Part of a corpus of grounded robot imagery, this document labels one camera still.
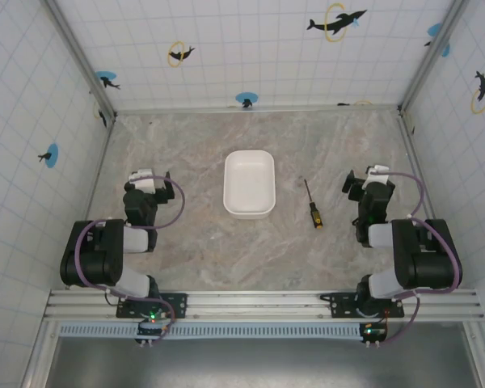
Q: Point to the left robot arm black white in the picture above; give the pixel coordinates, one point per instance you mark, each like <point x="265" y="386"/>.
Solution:
<point x="93" y="254"/>

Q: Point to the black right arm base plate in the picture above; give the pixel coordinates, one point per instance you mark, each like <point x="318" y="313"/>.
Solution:
<point x="339" y="305"/>

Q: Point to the aluminium frame side bar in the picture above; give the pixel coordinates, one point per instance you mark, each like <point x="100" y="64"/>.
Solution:
<point x="416" y="161"/>

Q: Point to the aluminium mounting rail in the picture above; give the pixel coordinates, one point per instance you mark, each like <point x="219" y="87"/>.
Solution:
<point x="258" y="305"/>

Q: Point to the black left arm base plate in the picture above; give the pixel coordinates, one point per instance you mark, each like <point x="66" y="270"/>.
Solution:
<point x="174" y="305"/>

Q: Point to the blue disc dolphin sticker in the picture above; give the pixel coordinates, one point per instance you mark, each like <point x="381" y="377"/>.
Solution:
<point x="246" y="99"/>

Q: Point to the aluminium frame post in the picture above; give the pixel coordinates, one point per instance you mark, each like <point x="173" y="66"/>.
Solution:
<point x="83" y="60"/>
<point x="432" y="56"/>

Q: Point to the aluminium frame bar long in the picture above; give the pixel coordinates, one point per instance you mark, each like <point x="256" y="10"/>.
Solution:
<point x="258" y="108"/>

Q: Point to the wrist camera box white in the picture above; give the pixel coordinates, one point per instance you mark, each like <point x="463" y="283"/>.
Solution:
<point x="376" y="173"/>
<point x="143" y="181"/>

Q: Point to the white plastic bin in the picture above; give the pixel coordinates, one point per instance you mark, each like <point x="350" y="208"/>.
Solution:
<point x="249" y="184"/>

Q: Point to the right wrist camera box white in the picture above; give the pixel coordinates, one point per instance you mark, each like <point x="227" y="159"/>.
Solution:
<point x="376" y="173"/>

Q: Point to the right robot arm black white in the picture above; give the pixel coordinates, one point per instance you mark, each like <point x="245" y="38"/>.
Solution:
<point x="424" y="258"/>

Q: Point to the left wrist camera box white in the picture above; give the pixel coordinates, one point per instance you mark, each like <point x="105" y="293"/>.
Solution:
<point x="143" y="181"/>

